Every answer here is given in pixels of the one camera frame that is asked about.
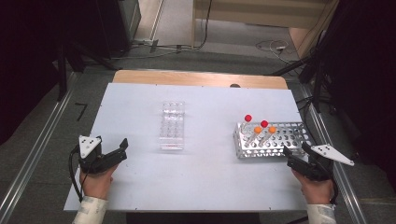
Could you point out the person's right hand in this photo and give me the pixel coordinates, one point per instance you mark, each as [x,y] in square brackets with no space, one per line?
[317,191]

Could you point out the black metal stand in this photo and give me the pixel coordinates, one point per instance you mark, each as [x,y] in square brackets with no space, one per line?
[62,74]
[317,84]

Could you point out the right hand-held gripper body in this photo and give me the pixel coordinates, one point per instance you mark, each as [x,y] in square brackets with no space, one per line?
[314,169]

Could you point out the grey power strip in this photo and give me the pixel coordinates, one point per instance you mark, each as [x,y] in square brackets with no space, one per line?
[146,42]

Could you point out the aluminium floor rail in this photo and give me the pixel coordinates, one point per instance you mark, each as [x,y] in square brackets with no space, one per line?
[348,193]
[40,143]

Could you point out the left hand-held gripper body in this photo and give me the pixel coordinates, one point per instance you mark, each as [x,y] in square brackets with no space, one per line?
[90,161]

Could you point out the person's left hand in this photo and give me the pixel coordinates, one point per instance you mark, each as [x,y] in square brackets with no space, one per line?
[96,185]

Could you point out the orange-capped test tube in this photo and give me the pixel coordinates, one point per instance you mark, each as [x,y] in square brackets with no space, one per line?
[272,129]
[257,129]

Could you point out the perforated metal tube rack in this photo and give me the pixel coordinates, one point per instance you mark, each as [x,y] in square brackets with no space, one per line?
[289,140]

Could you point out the dark curtain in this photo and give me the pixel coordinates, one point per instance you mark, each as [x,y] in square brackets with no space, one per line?
[367,62]
[31,46]

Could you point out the clear plastic tube rack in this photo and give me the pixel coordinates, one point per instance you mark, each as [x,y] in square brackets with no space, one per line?
[172,127]

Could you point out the wooden table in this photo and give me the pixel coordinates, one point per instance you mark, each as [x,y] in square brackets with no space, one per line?
[186,78]

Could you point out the red-capped test tube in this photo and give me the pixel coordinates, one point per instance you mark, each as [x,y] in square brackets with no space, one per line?
[248,118]
[264,123]

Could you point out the dark cabinet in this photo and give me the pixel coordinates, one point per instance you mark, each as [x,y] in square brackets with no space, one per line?
[112,25]

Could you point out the light wooden furniture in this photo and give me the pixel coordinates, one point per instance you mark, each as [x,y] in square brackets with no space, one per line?
[249,12]

